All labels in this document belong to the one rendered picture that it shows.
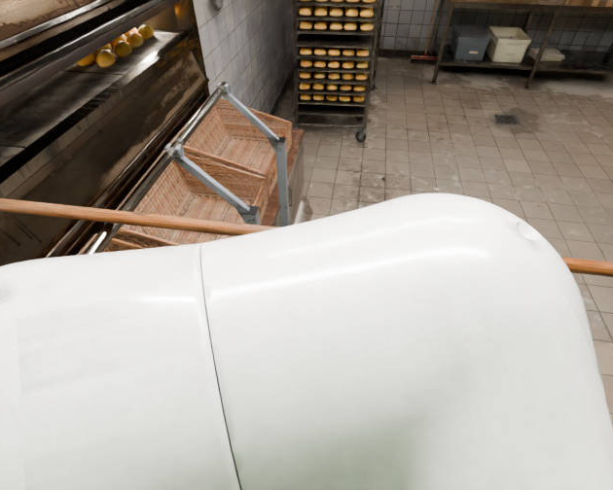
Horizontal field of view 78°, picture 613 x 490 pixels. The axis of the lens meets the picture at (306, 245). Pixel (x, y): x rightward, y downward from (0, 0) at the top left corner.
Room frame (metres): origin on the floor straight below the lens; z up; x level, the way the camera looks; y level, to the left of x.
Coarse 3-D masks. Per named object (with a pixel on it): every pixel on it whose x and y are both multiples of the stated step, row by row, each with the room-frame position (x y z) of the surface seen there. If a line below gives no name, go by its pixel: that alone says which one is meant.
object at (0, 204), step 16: (0, 208) 0.69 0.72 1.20; (16, 208) 0.68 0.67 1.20; (32, 208) 0.68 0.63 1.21; (48, 208) 0.68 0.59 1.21; (64, 208) 0.68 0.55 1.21; (80, 208) 0.67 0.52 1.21; (96, 208) 0.68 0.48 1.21; (128, 224) 0.64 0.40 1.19; (144, 224) 0.64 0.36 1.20; (160, 224) 0.63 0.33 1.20; (176, 224) 0.63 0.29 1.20; (192, 224) 0.63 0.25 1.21; (208, 224) 0.62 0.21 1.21; (224, 224) 0.62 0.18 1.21; (240, 224) 0.62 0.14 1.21; (576, 272) 0.50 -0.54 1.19; (592, 272) 0.50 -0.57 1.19; (608, 272) 0.49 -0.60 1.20
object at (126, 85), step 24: (168, 48) 1.90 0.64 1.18; (144, 72) 1.62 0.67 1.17; (96, 96) 1.36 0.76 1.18; (120, 96) 1.41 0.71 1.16; (72, 120) 1.18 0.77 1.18; (96, 120) 1.25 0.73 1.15; (48, 144) 1.02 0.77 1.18; (0, 168) 0.89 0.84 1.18; (24, 168) 0.90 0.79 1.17; (0, 192) 0.80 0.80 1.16
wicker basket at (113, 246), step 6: (96, 234) 0.97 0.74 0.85; (90, 240) 0.94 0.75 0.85; (114, 240) 0.96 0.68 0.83; (120, 240) 0.97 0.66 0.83; (84, 246) 0.91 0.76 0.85; (108, 246) 0.97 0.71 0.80; (114, 246) 0.97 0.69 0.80; (120, 246) 0.96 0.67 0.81; (126, 246) 0.96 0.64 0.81; (132, 246) 0.95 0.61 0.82; (138, 246) 0.95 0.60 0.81; (102, 252) 0.95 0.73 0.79
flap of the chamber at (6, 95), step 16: (144, 0) 1.82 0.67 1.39; (176, 0) 1.72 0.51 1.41; (112, 16) 1.59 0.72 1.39; (144, 16) 1.46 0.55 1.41; (80, 32) 1.38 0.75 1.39; (112, 32) 1.26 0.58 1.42; (48, 48) 1.23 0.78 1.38; (80, 48) 1.10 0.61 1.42; (96, 48) 1.16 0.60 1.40; (16, 64) 1.08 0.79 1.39; (64, 64) 1.02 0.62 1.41; (32, 80) 0.90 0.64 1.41; (0, 96) 0.80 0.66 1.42; (16, 96) 0.83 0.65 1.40
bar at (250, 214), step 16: (224, 96) 1.49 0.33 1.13; (208, 112) 1.29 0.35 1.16; (240, 112) 1.48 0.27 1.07; (192, 128) 1.14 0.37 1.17; (176, 144) 1.03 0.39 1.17; (272, 144) 1.47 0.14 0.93; (160, 160) 0.93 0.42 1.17; (176, 160) 1.01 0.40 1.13; (208, 176) 1.01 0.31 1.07; (144, 192) 0.80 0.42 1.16; (224, 192) 0.99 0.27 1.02; (128, 208) 0.73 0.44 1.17; (240, 208) 0.98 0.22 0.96; (256, 208) 1.00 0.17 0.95; (288, 208) 1.47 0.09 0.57; (112, 224) 0.66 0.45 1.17; (256, 224) 0.97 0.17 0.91; (288, 224) 1.45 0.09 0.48; (96, 240) 0.61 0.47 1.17
